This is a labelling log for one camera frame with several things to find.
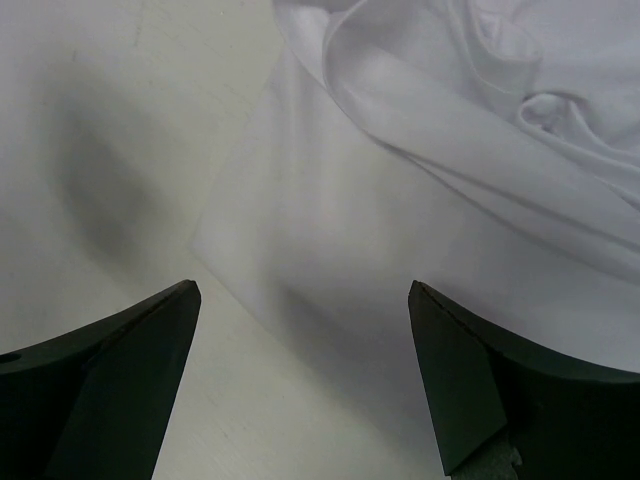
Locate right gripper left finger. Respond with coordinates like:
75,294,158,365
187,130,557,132
1,280,201,479

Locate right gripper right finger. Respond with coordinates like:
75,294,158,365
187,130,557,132
408,282,639,479

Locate white t shirt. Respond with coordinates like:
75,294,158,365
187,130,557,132
194,1,639,479

